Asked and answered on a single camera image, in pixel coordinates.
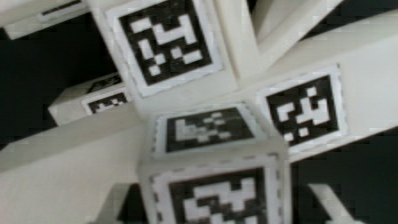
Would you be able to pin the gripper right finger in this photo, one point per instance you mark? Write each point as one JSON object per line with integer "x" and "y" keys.
{"x": 340, "y": 216}

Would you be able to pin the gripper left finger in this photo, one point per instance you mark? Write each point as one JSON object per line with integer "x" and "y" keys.
{"x": 111, "y": 211}

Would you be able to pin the short white leg block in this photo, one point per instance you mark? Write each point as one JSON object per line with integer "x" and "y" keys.
{"x": 214, "y": 171}

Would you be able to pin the white chair back frame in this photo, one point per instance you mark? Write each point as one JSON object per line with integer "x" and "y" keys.
{"x": 317, "y": 78}

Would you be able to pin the long white chair leg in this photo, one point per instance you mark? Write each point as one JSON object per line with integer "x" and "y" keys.
{"x": 90, "y": 98}

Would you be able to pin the white chair seat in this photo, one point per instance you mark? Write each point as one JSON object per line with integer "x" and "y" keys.
{"x": 166, "y": 43}

